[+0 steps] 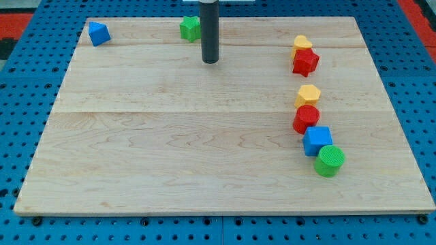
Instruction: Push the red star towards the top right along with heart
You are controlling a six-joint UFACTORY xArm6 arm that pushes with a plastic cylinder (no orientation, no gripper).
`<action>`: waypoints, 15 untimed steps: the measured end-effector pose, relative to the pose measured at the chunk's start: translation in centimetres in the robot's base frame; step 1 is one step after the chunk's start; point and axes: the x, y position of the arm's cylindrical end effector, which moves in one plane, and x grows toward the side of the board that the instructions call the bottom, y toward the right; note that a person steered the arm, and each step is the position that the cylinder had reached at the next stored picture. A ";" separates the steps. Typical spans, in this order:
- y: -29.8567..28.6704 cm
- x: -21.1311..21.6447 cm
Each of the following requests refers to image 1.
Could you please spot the yellow hexagon block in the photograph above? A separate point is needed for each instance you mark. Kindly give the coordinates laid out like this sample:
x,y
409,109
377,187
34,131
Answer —
x,y
307,95

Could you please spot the blue triangle block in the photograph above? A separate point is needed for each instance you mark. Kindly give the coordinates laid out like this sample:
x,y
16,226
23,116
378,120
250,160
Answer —
x,y
98,33

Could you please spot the green star block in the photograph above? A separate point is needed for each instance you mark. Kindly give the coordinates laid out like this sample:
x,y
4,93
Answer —
x,y
190,28

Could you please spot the green cylinder block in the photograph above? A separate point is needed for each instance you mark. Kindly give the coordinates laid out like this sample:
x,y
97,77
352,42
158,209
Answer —
x,y
329,160

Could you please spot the blue cube block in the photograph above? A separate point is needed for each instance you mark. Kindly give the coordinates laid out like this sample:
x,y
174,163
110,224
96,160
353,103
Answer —
x,y
315,138

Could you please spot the red cylinder block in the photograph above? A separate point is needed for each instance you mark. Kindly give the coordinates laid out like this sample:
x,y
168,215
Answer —
x,y
306,116

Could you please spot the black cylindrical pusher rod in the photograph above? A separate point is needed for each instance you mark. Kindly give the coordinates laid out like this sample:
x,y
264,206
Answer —
x,y
209,24

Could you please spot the red star block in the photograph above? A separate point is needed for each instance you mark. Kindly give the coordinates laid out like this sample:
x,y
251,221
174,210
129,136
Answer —
x,y
305,62

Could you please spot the yellow heart block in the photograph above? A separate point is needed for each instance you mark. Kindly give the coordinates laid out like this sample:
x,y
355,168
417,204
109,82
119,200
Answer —
x,y
300,43

